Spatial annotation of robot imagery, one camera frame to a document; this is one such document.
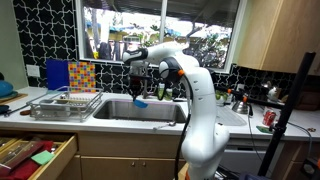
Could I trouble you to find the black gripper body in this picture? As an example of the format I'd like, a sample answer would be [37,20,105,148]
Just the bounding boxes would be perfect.
[127,73,148,92]

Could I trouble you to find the blue plastic bowl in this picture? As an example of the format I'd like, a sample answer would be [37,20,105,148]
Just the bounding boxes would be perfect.
[133,98,149,109]

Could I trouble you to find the stainless steel sink basin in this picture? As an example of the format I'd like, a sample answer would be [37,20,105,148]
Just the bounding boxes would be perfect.
[92,98,188,124]

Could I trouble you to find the brushed steel gooseneck faucet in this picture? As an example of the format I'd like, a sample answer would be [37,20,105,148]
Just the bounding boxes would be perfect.
[128,62,150,100]

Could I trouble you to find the silver spoon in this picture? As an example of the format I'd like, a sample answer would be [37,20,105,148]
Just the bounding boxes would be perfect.
[151,121,178,131]

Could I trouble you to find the colourful mosaic cutting board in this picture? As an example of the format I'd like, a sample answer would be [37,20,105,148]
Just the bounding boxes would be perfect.
[67,61,97,94]

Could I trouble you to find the wooden base cabinet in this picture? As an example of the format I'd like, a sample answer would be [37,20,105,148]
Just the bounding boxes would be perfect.
[56,131,188,180]

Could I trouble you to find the white framed window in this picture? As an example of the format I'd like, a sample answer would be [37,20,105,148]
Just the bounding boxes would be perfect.
[74,0,248,74]

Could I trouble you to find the blue cutting board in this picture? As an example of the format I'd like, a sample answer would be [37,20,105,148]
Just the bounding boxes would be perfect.
[45,58,71,91]

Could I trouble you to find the small potted plant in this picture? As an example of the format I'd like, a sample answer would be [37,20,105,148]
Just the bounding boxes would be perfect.
[214,89,230,107]

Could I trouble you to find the open wooden drawer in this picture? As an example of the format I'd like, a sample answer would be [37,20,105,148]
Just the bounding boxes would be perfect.
[0,131,78,180]

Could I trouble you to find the silver kettle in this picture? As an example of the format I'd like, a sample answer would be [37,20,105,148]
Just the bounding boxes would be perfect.
[232,99,250,115]

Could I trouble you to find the green cloth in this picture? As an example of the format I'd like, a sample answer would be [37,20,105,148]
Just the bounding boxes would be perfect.
[30,149,56,167]

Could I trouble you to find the wooden chopping board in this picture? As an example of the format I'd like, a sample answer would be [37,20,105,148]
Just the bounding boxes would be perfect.
[0,93,29,105]

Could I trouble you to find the white dishwasher front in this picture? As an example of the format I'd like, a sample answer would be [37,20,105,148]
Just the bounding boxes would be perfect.
[219,138,288,178]

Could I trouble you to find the green counter sponge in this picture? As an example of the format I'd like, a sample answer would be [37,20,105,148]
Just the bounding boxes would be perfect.
[255,124,274,135]

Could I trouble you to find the teal blue pot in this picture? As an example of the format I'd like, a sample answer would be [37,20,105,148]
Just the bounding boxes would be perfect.
[0,79,19,101]

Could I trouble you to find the red soda can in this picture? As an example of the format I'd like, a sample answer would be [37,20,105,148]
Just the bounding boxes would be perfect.
[262,107,278,127]

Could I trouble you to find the cat figurine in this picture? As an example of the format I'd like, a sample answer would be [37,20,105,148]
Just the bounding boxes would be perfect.
[262,80,282,103]

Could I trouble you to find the red cloth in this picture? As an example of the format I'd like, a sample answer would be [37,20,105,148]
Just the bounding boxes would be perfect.
[0,139,55,180]

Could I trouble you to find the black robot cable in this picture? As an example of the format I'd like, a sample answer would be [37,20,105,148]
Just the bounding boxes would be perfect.
[174,75,195,180]

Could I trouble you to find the metal wire dish rack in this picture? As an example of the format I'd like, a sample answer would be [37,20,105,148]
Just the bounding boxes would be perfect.
[27,85,104,123]

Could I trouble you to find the white wall outlet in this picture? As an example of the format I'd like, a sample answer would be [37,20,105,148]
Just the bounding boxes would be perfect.
[26,64,41,78]

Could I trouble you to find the black camera stand pole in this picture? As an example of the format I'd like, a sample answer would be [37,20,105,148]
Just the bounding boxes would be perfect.
[209,51,318,178]

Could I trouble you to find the wooden wall cabinet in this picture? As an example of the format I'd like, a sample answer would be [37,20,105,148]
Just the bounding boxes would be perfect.
[234,0,320,76]

